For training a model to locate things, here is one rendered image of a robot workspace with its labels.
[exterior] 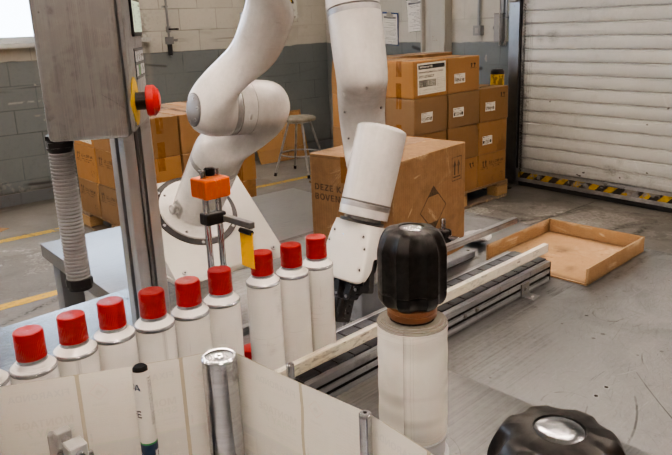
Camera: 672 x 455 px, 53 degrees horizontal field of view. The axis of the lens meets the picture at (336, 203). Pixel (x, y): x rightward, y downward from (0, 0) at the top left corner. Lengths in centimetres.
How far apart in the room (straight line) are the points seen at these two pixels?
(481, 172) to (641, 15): 156
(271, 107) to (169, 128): 286
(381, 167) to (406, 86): 356
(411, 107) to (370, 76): 353
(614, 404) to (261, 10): 91
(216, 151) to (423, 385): 90
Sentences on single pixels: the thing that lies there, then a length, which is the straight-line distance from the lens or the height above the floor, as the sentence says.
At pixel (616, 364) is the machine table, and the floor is 83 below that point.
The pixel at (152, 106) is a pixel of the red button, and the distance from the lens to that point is 86.
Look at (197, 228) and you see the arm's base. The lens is 172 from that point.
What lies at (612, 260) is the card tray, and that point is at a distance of 169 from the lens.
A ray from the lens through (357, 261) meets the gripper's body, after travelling 110.
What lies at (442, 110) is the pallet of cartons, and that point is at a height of 79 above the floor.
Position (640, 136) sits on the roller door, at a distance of 542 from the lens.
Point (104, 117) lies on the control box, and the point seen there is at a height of 131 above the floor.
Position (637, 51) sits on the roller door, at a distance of 538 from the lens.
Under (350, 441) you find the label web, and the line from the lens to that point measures 68.
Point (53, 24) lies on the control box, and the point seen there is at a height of 142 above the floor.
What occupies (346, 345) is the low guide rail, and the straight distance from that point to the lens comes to 111.
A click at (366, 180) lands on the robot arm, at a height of 116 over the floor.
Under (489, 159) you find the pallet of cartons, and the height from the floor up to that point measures 34.
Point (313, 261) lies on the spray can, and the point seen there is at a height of 105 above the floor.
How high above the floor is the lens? 141
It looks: 15 degrees down
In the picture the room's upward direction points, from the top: 2 degrees counter-clockwise
